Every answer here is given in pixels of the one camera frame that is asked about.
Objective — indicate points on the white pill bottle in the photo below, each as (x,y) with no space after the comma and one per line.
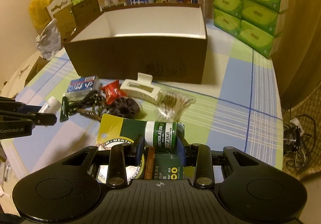
(51,106)

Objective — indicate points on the green tissue pack stack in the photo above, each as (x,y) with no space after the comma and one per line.
(257,23)

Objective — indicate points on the brown cardboard boxes stack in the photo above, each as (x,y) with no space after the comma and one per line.
(72,14)

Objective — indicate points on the open small cardboard box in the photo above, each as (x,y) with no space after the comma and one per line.
(36,68)

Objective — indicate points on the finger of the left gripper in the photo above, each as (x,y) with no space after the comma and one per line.
(9,104)
(43,119)

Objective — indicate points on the red snack packet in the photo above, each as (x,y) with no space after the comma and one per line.
(113,91)

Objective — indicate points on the leopard print hair clip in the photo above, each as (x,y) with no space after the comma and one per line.
(93,109)

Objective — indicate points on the blue floss pick box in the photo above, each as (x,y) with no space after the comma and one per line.
(82,86)

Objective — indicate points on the white crumpled plastic bag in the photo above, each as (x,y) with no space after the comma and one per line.
(48,43)

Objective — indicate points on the Mentholatum lip salve card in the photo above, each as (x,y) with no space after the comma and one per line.
(160,159)

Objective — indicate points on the brown cardboard storage box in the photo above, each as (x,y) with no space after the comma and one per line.
(165,40)

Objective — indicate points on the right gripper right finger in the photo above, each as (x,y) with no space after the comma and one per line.
(198,156)

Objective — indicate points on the cotton swab bag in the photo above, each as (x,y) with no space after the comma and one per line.
(171,105)

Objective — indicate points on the yellow plastic bag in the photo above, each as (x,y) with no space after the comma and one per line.
(39,14)

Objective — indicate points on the checkered tablecloth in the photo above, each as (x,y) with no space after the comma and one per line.
(237,104)

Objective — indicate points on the white hair claw clip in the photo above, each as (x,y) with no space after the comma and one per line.
(142,88)

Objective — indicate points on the brown velvet scrunchie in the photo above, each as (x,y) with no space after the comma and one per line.
(125,107)

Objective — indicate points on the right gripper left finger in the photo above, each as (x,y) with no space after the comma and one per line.
(121,156)

